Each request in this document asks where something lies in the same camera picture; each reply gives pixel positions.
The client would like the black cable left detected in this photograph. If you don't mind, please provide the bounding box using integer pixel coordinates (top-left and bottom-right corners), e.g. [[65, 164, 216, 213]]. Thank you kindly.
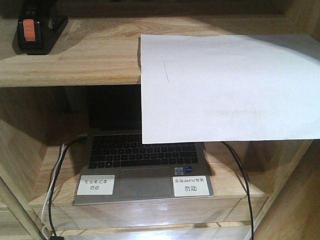
[[47, 136, 86, 240]]

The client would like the left white label sticker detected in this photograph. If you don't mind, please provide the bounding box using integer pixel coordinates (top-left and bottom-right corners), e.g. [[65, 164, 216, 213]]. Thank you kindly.
[[76, 175, 115, 196]]

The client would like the white label sticker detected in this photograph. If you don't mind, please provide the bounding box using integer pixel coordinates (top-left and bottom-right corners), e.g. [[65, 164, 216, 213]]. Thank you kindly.
[[76, 175, 115, 196], [172, 175, 210, 197]]

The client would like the silver laptop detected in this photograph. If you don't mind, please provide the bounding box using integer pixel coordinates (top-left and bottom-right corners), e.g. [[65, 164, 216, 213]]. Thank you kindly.
[[74, 85, 214, 205]]

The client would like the black cable right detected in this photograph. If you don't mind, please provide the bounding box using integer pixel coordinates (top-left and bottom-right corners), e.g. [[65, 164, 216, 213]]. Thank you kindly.
[[221, 141, 256, 240]]

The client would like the black cable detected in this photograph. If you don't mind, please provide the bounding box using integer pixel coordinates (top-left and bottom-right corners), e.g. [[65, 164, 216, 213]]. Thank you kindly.
[[47, 136, 86, 240], [221, 141, 256, 240]]

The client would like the white paper sheet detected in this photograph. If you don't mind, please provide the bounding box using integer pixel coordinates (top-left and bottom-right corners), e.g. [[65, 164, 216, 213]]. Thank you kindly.
[[140, 34, 320, 144]]

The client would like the wooden shelf unit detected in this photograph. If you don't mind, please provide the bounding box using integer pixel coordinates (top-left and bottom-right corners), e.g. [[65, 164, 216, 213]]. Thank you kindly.
[[0, 0, 320, 240]]

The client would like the white cable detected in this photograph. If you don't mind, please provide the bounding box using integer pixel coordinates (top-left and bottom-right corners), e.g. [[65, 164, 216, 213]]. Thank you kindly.
[[41, 134, 87, 240]]

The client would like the right white label sticker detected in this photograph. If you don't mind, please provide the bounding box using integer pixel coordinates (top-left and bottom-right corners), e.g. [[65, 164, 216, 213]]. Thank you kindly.
[[172, 175, 210, 197]]

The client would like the black stapler with orange tab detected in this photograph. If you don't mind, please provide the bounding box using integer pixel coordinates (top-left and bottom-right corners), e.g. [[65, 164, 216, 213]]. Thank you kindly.
[[16, 0, 69, 55]]

